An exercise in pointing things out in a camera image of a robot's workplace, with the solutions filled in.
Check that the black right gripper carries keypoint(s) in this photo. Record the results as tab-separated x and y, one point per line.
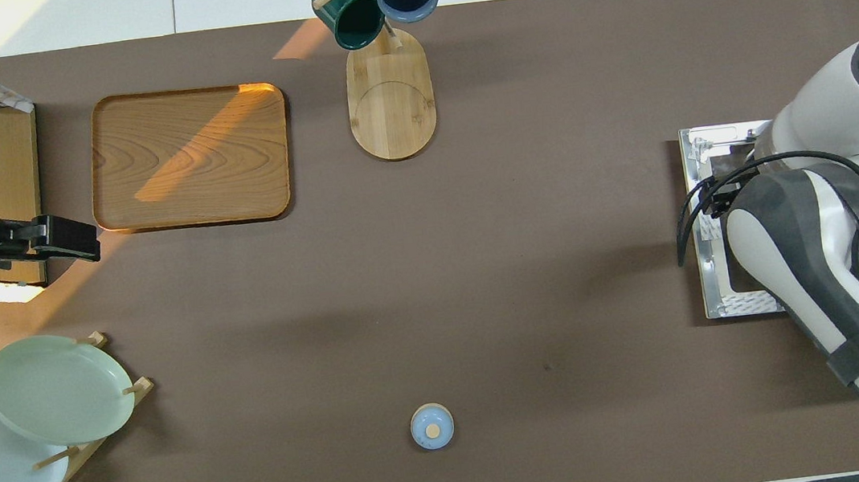
720	204

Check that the glass oven door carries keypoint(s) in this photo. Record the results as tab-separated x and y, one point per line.
718	289

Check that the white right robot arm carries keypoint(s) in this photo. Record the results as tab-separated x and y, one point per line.
840	226

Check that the wooden serving tray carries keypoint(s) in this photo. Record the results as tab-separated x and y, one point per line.
185	155

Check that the pale green plate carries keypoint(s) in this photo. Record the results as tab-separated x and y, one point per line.
58	388

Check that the brown table mat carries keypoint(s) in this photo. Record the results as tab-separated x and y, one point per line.
552	178

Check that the wooden mug tree stand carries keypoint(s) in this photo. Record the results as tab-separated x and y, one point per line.
391	100

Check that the dark green mug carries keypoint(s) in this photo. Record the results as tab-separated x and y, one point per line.
352	19

